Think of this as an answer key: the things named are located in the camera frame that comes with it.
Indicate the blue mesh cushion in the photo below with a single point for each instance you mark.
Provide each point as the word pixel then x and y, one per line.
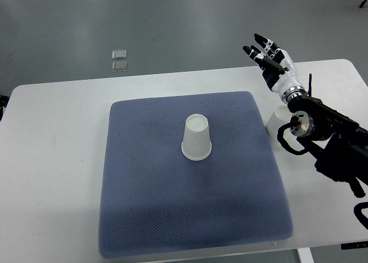
pixel 155 200

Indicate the black tripod leg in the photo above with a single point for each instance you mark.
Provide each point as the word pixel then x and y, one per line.
pixel 362 4

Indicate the black object at left edge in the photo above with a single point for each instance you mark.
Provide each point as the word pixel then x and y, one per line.
pixel 4 100

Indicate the black table control panel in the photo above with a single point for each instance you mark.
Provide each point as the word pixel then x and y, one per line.
pixel 354 245

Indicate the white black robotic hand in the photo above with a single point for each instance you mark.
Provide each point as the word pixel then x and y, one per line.
pixel 278 69

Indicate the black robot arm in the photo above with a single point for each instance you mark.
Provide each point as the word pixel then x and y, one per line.
pixel 338 144

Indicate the white paper cup on cushion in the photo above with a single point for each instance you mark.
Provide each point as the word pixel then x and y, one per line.
pixel 196 144

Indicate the upper metal floor plate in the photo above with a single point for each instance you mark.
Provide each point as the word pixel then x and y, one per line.
pixel 119 54

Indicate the white table leg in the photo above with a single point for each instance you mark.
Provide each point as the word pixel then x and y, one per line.
pixel 305 255

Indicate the white paper cup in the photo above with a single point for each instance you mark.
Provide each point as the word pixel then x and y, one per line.
pixel 196 144
pixel 280 116

